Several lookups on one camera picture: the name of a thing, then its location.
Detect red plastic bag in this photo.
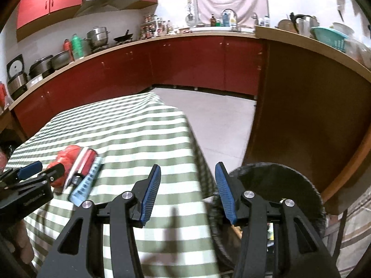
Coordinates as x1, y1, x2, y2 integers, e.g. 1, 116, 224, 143
47, 145, 82, 188

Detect light blue tube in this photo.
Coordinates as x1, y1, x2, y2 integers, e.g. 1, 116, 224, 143
69, 157, 102, 207

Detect red spray can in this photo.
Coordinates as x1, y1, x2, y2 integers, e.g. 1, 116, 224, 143
71, 149, 97, 186

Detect white stick pen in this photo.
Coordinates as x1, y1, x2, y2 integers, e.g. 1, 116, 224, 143
63, 147, 89, 190

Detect red lower kitchen cabinets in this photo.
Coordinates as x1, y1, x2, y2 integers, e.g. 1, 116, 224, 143
11, 35, 265, 137

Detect person's hand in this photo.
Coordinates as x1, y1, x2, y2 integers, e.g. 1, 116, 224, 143
5, 220, 35, 264

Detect black bin with bag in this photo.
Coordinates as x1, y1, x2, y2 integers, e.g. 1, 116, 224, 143
207, 163, 326, 273

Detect green white checkered tablecloth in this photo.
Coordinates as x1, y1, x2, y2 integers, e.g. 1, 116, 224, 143
6, 92, 219, 277

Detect rice cooker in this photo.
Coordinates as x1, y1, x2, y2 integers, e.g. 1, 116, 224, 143
7, 54, 28, 101

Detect grey pressure cooker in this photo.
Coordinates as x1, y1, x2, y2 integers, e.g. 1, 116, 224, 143
29, 55, 55, 79

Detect brown wooden counter unit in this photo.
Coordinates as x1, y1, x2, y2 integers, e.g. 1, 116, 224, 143
243, 26, 370, 215

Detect dark cooking pot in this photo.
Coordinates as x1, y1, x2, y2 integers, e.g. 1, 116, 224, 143
51, 50, 71, 70

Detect striped fabric chair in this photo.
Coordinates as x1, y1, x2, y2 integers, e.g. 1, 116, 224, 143
323, 189, 370, 277

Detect red thermos bottle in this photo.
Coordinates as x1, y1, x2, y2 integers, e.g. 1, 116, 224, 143
63, 39, 74, 62

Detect green thermos jug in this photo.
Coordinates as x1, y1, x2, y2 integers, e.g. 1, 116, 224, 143
71, 33, 84, 60

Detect steel stock pot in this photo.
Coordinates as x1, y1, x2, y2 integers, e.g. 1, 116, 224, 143
84, 26, 109, 51

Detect black wok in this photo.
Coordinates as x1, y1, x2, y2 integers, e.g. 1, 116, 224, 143
114, 29, 133, 43

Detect chrome sink faucet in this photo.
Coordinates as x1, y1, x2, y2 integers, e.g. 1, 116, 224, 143
221, 8, 238, 32

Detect spice rack with jars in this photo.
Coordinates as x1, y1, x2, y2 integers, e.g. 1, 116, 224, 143
140, 14, 167, 40

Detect brown glass bottle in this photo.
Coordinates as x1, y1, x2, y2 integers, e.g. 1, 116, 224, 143
210, 14, 216, 27

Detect range hood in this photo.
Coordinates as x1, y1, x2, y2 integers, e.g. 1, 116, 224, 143
74, 0, 142, 17

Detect steel kettle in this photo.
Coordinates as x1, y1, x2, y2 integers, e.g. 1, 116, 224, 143
289, 13, 320, 37

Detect teal plastic basket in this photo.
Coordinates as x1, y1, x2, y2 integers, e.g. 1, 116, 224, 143
310, 26, 348, 53

